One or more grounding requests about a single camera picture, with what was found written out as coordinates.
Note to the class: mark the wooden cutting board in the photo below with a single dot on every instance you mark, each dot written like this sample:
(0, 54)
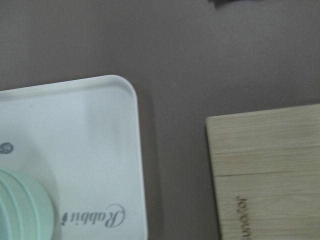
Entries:
(266, 173)

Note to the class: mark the folded grey cloth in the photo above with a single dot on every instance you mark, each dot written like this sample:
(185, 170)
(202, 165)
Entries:
(220, 3)

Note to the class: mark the white rabbit tray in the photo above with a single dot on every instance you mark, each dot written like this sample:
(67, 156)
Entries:
(81, 140)

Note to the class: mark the stack of green bowls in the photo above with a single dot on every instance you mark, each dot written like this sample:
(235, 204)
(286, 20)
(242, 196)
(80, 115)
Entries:
(26, 210)

